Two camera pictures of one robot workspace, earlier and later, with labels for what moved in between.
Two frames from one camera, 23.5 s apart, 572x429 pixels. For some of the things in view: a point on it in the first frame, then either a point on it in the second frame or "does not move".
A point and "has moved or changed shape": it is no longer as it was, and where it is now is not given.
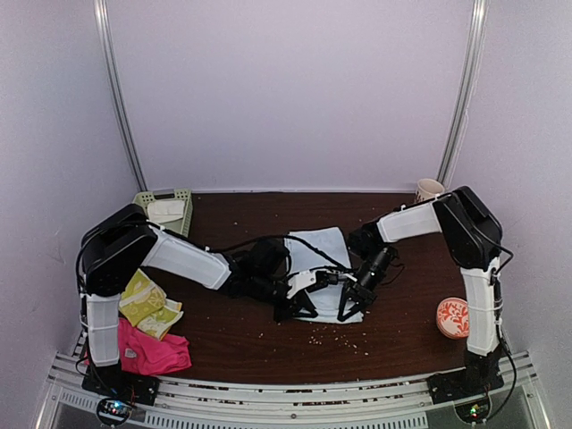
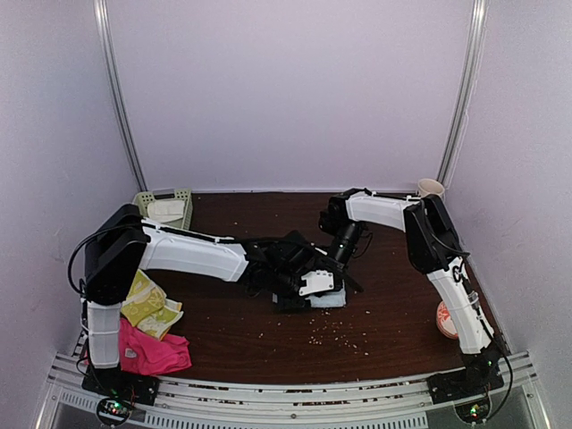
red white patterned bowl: (452, 315) does not move
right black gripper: (365, 294) to (342, 267)
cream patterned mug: (428, 189) does not move
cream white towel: (165, 210) does not move
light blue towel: (320, 249) has moved or changed shape
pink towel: (143, 354) does not move
